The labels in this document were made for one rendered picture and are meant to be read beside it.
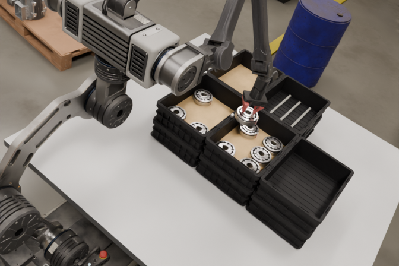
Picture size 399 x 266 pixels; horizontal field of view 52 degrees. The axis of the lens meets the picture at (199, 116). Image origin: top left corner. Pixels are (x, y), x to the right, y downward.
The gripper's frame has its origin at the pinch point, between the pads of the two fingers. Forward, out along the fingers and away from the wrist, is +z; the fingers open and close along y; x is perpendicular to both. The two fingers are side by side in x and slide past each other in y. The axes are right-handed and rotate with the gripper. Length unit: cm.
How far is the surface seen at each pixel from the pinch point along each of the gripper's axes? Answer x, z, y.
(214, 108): -24.2, 21.0, 6.8
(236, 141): -2.0, 21.2, -1.6
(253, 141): -3.3, 20.9, -10.7
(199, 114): -18.2, 21.5, 15.6
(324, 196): 27, 21, -40
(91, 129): -13, 37, 67
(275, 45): -236, 92, -109
